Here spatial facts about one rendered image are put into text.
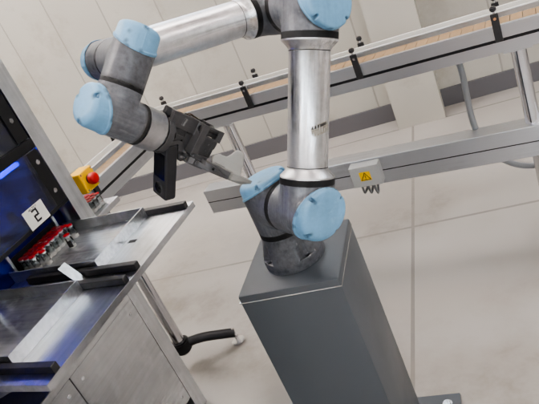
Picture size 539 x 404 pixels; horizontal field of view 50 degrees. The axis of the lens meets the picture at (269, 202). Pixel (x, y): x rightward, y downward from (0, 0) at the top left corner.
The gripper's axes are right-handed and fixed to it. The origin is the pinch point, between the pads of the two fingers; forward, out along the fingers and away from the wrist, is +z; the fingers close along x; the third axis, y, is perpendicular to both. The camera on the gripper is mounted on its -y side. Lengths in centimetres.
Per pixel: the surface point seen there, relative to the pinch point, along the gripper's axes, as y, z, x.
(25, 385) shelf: -59, -16, 8
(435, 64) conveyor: 55, 91, 29
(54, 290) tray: -52, 0, 38
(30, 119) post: -20, -4, 83
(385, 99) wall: 59, 243, 153
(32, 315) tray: -58, -5, 35
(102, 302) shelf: -43.7, 0.9, 19.7
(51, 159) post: -29, 5, 79
